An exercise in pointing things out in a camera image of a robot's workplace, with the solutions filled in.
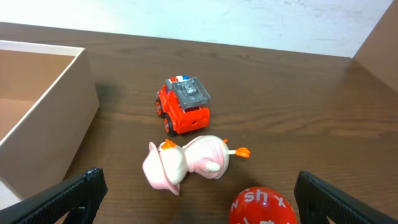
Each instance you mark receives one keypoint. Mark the white cardboard box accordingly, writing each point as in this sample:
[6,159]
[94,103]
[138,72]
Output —
[48,101]

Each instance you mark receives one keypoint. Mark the red lettered ball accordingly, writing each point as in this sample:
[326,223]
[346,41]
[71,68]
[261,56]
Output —
[261,205]

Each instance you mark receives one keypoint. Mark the pink white toy duck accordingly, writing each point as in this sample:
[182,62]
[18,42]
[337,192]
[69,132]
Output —
[167,164]

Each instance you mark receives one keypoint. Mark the red toy fire truck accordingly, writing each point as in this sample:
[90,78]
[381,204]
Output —
[183,105]

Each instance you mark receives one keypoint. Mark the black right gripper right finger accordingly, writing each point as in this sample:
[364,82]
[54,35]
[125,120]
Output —
[322,203]

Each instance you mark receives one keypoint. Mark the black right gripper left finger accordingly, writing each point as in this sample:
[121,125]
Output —
[76,199]

